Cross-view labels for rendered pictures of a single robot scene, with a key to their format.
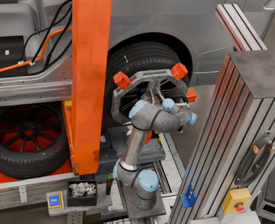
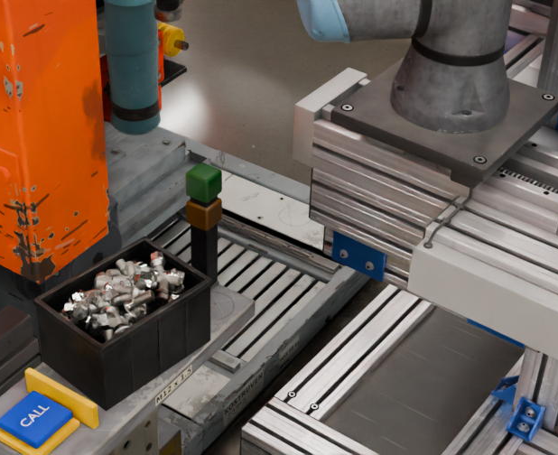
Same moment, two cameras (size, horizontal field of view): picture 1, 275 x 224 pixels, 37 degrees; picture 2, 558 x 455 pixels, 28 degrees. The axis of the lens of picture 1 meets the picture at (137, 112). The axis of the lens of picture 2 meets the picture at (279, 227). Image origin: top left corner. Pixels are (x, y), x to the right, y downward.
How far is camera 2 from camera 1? 1.63 m
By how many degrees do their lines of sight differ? 28
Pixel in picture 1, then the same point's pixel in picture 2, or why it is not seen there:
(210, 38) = not seen: outside the picture
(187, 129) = (180, 102)
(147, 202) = (499, 75)
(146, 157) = (162, 194)
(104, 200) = (219, 309)
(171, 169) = (254, 199)
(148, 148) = (149, 160)
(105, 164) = not seen: hidden behind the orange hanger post
